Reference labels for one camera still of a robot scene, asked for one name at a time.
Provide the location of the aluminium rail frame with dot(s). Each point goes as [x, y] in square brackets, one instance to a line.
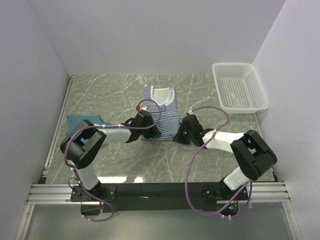
[49, 214]

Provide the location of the black base beam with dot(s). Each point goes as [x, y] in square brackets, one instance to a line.
[165, 196]

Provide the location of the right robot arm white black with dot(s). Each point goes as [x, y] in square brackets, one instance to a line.
[253, 155]

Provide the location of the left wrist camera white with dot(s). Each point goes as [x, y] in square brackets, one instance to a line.
[142, 108]

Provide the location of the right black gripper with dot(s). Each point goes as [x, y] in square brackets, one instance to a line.
[179, 138]

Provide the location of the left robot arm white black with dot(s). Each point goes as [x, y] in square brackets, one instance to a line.
[82, 145]

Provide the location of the blue tank top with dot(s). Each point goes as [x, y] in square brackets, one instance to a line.
[73, 121]

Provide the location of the striped tank top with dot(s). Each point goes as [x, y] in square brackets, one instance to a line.
[164, 110]

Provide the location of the white plastic basket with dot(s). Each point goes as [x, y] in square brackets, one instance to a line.
[239, 88]

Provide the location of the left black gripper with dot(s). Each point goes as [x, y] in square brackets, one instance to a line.
[154, 132]

